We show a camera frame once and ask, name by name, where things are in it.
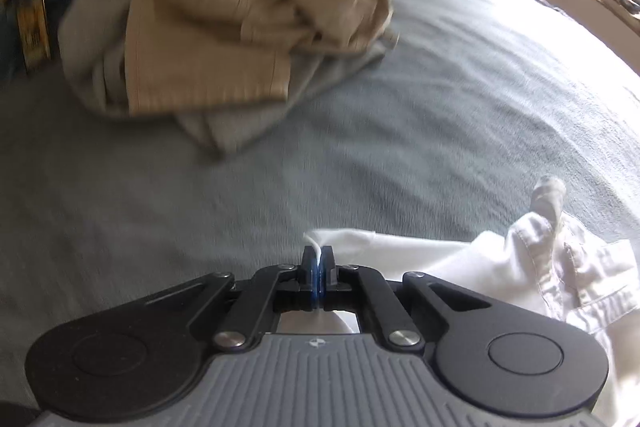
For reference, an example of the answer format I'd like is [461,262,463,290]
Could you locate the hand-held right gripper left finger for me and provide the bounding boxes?
[145,246,321,351]

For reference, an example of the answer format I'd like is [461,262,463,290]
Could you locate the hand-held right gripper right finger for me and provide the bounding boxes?
[320,246,491,351]

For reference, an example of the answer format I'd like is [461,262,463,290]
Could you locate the white shirt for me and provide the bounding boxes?
[277,177,640,427]

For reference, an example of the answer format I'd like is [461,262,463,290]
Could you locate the grey bed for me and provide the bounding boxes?
[0,0,640,408]

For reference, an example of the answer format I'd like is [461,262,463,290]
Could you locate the crumpled tan garment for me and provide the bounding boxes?
[125,0,393,115]

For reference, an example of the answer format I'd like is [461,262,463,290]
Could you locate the crumpled grey garment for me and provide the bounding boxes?
[57,0,401,158]

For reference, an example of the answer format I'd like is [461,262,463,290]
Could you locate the printed yellow tag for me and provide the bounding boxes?
[17,0,53,72]

